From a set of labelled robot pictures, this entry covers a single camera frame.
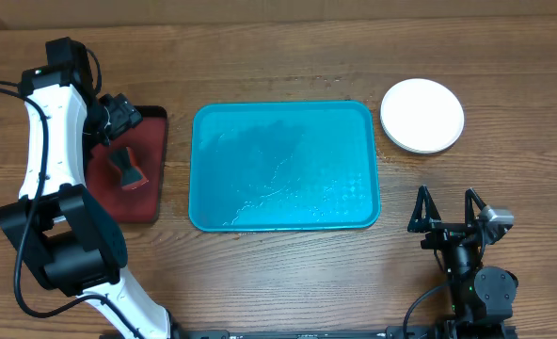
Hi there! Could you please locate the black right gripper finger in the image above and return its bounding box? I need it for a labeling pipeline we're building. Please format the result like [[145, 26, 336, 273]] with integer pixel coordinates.
[[407, 186, 441, 233], [465, 188, 486, 225]]

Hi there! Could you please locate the pink white plastic plate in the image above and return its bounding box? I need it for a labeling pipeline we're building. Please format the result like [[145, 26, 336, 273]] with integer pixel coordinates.
[[379, 78, 465, 154]]

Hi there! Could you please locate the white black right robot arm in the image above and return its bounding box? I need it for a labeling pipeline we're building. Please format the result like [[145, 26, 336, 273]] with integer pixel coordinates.
[[402, 186, 518, 338]]

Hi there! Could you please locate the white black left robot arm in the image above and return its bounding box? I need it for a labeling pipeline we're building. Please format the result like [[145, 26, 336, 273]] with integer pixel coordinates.
[[0, 37, 183, 338]]

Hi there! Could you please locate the black red-lined sponge tray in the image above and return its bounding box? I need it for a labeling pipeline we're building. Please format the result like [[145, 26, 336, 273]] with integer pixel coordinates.
[[86, 105, 168, 223]]

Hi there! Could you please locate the teal plastic serving tray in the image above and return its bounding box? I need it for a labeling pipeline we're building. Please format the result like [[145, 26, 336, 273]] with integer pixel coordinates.
[[188, 101, 381, 233]]

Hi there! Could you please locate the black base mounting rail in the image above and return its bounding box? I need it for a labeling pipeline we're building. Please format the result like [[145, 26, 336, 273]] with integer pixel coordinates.
[[98, 324, 518, 339]]

